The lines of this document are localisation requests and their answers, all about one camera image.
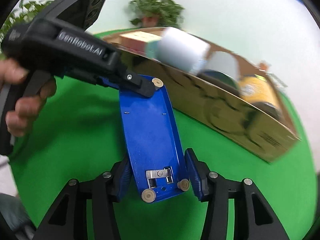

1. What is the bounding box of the pastel magic cube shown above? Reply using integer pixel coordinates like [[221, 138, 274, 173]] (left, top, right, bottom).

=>
[[119, 31, 162, 54]]

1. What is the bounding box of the white plastic pipe fitting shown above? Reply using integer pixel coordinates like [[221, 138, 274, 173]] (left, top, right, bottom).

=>
[[145, 27, 210, 75]]

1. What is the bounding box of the blue stapler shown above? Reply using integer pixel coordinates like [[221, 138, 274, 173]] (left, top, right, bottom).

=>
[[119, 86, 190, 203]]

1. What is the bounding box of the yellow labelled jar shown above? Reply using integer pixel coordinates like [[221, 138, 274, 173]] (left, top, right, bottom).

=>
[[239, 75, 283, 121]]

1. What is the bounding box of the grey sleeve forearm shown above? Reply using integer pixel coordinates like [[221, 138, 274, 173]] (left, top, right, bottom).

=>
[[0, 154, 38, 240]]

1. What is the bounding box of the person's left hand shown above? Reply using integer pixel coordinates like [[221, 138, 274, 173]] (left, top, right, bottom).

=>
[[1, 59, 57, 137]]

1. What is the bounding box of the leafy plant at left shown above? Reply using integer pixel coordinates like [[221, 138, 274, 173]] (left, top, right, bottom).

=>
[[0, 0, 63, 61]]

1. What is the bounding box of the potted plant in back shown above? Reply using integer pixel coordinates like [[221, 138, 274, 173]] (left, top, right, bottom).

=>
[[129, 0, 184, 28]]

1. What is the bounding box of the large cardboard box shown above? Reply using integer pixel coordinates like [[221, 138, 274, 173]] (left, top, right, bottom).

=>
[[103, 31, 300, 162]]

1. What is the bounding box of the small orange box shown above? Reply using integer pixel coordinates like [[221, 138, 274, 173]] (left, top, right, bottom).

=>
[[257, 61, 271, 73]]

